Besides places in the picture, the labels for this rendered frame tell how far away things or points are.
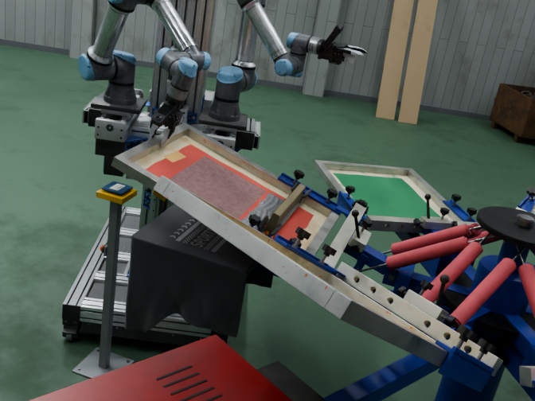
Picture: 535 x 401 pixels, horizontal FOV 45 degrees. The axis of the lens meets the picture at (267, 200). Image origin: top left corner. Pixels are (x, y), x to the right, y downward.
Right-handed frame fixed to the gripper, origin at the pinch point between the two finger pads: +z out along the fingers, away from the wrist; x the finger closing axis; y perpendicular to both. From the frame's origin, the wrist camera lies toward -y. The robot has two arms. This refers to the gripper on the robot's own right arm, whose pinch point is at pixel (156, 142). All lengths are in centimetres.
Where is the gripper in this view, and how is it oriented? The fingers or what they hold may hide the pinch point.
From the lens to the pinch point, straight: 261.3
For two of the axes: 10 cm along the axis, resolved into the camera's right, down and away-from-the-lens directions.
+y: 3.2, -3.2, 8.9
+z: -4.1, 8.1, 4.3
